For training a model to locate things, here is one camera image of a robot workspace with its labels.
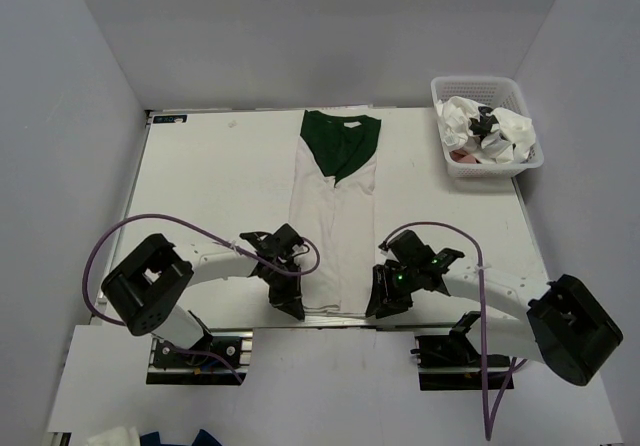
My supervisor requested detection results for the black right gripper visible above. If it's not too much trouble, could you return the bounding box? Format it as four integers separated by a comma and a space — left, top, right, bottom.
366, 263, 422, 319

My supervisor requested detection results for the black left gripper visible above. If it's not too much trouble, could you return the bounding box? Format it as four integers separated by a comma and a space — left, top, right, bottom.
265, 259, 304, 319

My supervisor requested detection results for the white green Charlie Brown shirt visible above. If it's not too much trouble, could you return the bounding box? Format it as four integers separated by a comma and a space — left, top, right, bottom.
289, 110, 382, 318

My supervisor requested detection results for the pink t shirt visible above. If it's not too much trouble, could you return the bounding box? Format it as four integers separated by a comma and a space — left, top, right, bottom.
450, 150, 479, 164

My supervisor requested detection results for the white t shirt black print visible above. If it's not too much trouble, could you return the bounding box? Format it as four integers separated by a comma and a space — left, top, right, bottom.
435, 96, 536, 165

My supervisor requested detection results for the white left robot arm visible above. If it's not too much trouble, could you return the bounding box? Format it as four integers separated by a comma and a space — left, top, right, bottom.
101, 224, 305, 365

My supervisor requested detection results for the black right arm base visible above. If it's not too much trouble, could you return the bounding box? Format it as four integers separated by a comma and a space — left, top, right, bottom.
410, 311, 482, 392

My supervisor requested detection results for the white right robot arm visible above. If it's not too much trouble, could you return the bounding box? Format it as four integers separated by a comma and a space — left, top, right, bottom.
365, 230, 623, 386

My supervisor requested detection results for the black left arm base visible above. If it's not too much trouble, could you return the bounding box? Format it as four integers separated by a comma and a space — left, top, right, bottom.
146, 331, 253, 386

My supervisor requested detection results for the blue cloth at bottom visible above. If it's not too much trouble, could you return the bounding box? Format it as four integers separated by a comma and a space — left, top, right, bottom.
139, 429, 222, 446

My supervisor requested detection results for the white plastic basket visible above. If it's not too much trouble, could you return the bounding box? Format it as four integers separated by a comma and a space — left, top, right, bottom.
431, 76, 544, 178

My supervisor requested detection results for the small label sticker on table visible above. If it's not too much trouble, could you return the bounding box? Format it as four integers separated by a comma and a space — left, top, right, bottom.
152, 115, 188, 124

